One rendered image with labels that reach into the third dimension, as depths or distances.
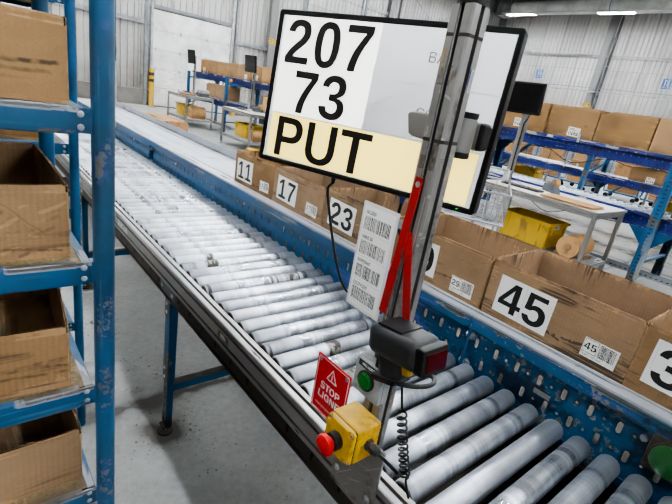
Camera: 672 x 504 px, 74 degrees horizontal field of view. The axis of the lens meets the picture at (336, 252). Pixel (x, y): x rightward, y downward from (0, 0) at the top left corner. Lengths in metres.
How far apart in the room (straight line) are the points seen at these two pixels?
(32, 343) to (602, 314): 1.14
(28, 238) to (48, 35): 0.25
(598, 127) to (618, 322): 4.96
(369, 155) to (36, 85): 0.53
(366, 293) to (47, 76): 0.55
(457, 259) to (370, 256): 0.65
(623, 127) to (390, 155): 5.24
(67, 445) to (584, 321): 1.11
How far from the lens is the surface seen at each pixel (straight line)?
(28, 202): 0.69
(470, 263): 1.39
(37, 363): 0.77
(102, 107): 0.63
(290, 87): 0.98
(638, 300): 1.52
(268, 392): 1.18
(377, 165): 0.87
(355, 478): 0.97
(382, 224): 0.76
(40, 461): 0.89
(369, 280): 0.79
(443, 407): 1.18
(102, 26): 0.63
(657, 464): 1.23
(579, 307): 1.26
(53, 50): 0.66
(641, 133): 5.95
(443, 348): 0.70
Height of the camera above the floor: 1.41
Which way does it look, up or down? 19 degrees down
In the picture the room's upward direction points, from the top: 10 degrees clockwise
